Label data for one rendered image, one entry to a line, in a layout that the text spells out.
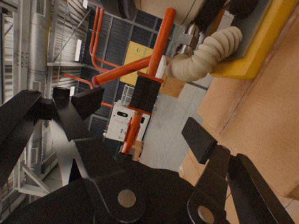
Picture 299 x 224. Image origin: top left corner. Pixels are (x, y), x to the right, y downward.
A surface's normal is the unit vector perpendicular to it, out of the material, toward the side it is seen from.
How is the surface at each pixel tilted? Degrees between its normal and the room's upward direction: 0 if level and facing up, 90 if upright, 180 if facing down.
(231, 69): 0
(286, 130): 0
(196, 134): 1
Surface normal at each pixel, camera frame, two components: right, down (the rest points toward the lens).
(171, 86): -0.07, 0.59
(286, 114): -0.95, -0.29
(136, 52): 0.03, 0.33
